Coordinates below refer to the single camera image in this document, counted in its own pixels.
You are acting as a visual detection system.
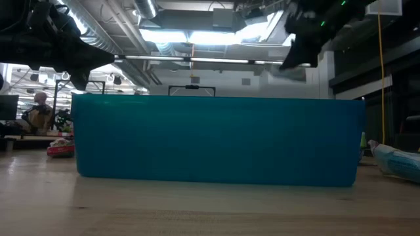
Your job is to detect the silver ribbed ventilation duct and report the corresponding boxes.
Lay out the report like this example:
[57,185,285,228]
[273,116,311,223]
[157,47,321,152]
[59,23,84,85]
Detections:
[60,0,152,89]

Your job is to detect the small black frame rig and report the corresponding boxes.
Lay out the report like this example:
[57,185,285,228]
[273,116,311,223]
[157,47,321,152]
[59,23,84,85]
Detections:
[168,85,217,97]

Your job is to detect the black monitor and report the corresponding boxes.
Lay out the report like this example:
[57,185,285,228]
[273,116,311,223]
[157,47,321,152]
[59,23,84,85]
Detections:
[0,94,20,121]

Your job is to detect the blue white granola bar package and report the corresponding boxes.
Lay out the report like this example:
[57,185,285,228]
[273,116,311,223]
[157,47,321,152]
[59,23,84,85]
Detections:
[367,140,420,184]

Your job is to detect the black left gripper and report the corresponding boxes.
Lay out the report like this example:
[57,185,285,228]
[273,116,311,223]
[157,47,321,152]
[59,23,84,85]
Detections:
[29,3,116,92]

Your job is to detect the white ceiling box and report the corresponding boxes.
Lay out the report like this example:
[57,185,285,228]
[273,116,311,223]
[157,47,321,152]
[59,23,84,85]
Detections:
[365,0,403,16]

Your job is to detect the long ceiling light bar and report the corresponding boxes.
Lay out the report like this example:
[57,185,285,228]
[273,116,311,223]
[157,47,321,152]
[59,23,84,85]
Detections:
[113,54,312,68]

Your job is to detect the tall black frame rig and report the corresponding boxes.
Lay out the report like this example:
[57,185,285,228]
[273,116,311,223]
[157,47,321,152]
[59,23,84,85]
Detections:
[53,79,106,132]

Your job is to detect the background wooden table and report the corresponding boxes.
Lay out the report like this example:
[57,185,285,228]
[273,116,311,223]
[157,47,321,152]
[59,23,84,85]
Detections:
[0,134,75,151]

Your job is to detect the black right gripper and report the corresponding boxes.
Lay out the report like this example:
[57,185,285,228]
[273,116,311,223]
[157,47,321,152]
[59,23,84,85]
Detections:
[280,0,332,71]

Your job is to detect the teal plastic bin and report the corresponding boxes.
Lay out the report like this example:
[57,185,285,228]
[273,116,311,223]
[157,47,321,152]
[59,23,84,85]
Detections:
[71,93,367,187]

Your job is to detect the person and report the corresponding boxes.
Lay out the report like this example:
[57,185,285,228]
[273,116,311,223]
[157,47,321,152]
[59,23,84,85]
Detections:
[21,91,55,135]

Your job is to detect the red granola bar package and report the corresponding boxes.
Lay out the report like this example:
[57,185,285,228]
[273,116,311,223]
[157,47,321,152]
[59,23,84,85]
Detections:
[47,137,75,159]

